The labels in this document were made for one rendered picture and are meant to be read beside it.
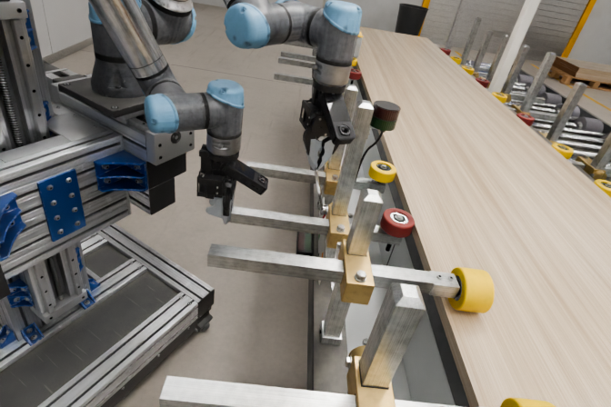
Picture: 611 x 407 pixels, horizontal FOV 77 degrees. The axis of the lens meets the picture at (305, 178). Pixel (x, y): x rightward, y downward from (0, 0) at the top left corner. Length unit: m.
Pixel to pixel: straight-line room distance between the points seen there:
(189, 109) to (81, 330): 1.03
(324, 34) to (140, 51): 0.36
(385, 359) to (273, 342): 1.26
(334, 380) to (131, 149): 0.75
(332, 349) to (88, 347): 0.90
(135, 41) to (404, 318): 0.68
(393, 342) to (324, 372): 0.41
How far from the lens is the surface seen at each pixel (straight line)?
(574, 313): 0.99
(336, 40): 0.78
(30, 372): 1.56
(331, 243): 0.96
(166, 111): 0.77
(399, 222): 0.98
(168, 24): 1.14
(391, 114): 0.86
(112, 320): 1.61
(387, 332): 0.49
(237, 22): 0.72
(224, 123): 0.81
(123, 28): 0.84
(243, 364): 1.71
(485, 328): 0.83
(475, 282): 0.79
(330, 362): 0.91
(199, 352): 1.74
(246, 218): 0.96
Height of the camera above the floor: 1.46
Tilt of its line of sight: 32 degrees down
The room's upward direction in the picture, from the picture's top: 10 degrees clockwise
